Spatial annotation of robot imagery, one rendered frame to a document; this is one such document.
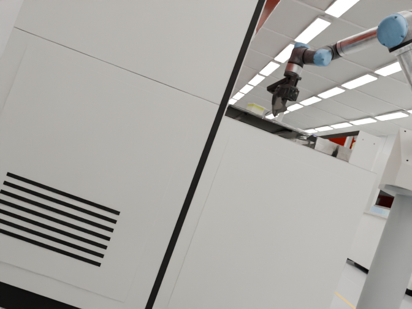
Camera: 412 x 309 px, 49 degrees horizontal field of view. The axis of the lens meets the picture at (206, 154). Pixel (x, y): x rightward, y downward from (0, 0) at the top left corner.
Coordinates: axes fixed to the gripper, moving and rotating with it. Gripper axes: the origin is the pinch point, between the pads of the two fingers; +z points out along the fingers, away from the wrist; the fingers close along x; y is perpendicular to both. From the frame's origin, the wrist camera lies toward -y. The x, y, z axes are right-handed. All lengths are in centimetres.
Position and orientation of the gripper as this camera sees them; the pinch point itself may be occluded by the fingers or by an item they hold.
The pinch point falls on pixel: (273, 114)
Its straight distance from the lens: 217.4
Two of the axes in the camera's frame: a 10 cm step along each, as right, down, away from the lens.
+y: 6.1, 2.0, -7.6
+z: -3.5, 9.4, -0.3
